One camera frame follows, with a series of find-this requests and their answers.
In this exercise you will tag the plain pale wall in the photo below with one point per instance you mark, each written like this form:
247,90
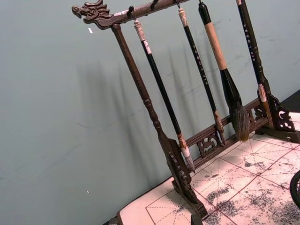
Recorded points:
47,93

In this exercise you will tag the long black brush white ferrule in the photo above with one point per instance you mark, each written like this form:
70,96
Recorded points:
249,42

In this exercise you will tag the thin black calligraphy brush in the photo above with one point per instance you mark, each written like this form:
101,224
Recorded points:
201,68

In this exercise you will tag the black brush with white ends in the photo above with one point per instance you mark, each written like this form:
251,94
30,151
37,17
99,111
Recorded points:
161,93

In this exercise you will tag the dark wooden dragon brush rack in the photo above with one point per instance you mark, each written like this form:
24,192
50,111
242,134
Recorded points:
130,61

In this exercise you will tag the pink gridded calligraphy mat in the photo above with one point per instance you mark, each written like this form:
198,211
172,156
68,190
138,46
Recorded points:
236,185

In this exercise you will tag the black round dish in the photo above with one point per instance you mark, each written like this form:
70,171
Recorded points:
293,187

